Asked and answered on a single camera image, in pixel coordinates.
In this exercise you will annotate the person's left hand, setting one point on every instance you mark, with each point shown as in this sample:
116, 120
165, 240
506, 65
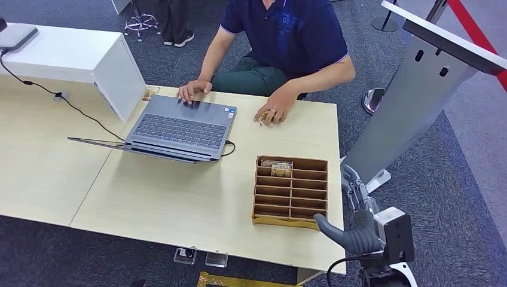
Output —
279, 105

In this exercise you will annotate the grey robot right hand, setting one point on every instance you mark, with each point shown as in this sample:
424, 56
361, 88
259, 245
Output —
358, 237

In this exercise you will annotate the person's right hand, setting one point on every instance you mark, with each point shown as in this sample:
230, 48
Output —
196, 86

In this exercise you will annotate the person's left forearm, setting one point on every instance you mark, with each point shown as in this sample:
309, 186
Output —
321, 77

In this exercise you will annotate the person's right forearm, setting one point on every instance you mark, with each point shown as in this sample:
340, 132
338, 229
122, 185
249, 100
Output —
212, 59

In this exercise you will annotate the person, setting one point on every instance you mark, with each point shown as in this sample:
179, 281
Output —
172, 17
285, 35

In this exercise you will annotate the brown cardboard card organizer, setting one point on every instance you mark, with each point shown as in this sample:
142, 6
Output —
285, 223

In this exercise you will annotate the grey laptop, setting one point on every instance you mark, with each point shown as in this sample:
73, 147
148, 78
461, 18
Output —
182, 130

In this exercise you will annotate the white desk leg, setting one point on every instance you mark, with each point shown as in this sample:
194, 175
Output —
307, 277

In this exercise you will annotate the chrome chair base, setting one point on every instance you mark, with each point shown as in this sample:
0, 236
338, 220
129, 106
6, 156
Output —
141, 17

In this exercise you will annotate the white furniture panel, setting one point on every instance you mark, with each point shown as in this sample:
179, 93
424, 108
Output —
119, 4

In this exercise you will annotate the white cabinet box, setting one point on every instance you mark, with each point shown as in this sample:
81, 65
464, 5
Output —
79, 55

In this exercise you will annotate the round grey desk grommet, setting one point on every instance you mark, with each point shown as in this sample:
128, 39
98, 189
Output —
65, 95

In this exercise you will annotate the grey kiosk stand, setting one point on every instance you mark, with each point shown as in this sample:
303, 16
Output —
416, 95

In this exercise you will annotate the clear acrylic block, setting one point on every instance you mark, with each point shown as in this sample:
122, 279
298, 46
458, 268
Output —
216, 260
185, 256

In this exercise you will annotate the flat grey device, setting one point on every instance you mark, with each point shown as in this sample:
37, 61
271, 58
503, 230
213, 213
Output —
16, 35

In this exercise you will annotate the red barrier belt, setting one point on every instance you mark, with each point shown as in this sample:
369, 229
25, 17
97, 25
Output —
475, 31

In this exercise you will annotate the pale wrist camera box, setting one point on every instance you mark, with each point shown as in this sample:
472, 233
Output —
396, 237

